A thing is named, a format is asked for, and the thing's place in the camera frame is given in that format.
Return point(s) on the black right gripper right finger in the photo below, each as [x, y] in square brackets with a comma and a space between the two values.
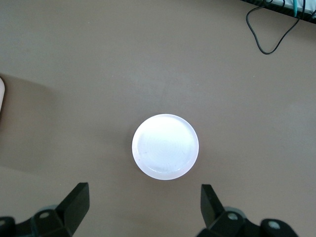
[214, 217]

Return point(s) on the pink round plate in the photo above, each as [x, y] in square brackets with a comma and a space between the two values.
[165, 148]

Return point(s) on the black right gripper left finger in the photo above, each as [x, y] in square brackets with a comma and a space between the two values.
[66, 212]

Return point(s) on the black table edge strip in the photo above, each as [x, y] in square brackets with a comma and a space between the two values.
[284, 9]

